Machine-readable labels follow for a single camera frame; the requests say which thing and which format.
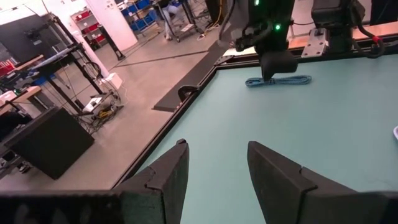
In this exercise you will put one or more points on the black monitor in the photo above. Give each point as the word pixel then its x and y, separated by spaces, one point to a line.
pixel 21 40

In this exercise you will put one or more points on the shelf with red bins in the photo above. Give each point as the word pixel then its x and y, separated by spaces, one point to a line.
pixel 90 28

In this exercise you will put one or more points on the black frame clamp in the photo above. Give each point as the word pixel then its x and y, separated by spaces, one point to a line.
pixel 183 90

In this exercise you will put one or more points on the person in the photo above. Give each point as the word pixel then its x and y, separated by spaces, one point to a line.
pixel 169 14

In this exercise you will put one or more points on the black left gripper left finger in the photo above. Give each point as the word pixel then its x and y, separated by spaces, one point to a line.
pixel 168 186

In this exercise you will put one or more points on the stacked blue bins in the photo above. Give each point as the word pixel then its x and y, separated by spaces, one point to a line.
pixel 140 15

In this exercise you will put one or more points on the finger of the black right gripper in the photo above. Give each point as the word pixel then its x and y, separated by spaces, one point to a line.
pixel 278 63

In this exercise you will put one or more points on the black aluminium table frame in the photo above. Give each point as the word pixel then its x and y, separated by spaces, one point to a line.
pixel 172 119

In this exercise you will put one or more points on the flat black panel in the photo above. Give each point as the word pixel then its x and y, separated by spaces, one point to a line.
pixel 192 77

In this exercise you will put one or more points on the black-framed workbench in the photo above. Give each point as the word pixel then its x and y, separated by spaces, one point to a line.
pixel 57 59

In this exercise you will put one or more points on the black cabinet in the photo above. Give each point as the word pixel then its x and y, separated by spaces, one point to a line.
pixel 53 143

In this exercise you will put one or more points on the white pillar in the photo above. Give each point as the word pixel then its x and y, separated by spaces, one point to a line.
pixel 109 21

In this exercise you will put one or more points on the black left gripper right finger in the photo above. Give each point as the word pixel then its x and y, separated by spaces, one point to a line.
pixel 276 186

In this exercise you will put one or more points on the green table mat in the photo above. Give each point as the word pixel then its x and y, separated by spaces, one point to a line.
pixel 280 124

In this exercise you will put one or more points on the white box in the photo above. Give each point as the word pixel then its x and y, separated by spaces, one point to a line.
pixel 112 81

